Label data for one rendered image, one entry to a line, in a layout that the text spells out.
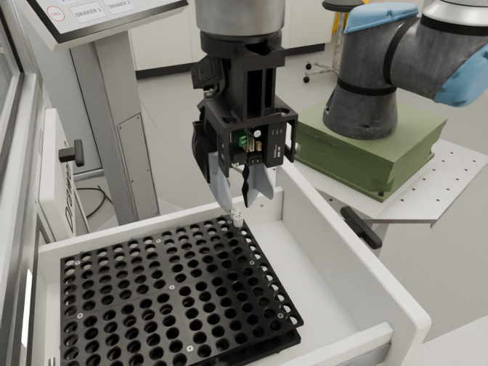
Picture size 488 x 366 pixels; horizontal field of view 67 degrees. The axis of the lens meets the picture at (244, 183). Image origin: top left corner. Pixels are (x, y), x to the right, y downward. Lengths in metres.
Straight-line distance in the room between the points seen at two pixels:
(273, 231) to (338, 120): 0.30
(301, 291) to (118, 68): 1.02
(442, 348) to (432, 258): 1.26
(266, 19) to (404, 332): 0.30
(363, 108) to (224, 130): 0.47
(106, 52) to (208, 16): 0.99
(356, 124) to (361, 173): 0.10
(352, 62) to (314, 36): 3.33
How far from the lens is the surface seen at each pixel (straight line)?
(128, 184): 1.49
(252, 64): 0.30
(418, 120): 0.89
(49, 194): 0.54
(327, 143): 0.79
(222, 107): 0.35
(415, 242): 1.88
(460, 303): 1.72
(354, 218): 0.49
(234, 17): 0.31
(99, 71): 1.29
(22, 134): 0.56
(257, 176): 0.43
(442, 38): 0.65
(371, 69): 0.72
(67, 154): 0.65
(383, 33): 0.71
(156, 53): 3.43
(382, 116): 0.77
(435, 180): 0.89
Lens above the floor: 1.23
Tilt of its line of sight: 37 degrees down
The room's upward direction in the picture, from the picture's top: straight up
